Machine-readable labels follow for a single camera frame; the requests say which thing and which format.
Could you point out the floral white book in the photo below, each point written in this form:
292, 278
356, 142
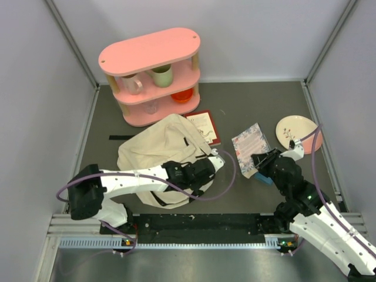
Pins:
251, 141

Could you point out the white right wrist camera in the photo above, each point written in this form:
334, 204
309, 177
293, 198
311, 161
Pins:
296, 150

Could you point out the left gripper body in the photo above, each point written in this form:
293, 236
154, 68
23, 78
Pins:
197, 184

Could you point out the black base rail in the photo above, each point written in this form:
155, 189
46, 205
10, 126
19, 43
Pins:
206, 228

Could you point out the cream and pink plate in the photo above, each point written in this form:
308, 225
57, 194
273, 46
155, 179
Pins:
297, 127

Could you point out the red-bordered white book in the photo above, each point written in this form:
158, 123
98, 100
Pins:
204, 123

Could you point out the cream canvas backpack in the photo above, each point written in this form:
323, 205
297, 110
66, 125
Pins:
173, 138

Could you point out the pink three-tier shelf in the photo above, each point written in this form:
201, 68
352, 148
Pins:
176, 46

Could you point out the clear glass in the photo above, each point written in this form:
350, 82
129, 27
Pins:
151, 107

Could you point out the green mug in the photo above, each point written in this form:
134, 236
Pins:
162, 76

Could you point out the orange bowl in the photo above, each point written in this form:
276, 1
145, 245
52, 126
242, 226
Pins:
183, 96

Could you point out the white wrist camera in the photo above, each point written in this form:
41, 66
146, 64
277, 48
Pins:
216, 160
296, 150

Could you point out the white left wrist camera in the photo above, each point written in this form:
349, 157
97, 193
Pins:
216, 160

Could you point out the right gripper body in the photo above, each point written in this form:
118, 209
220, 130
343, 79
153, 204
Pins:
268, 170

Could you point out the grey cable duct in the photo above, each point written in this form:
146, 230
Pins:
118, 243

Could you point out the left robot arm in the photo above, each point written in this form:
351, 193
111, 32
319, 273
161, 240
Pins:
91, 191

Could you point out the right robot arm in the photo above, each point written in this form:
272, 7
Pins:
309, 214

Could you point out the pink mug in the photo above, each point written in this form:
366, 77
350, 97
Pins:
132, 83

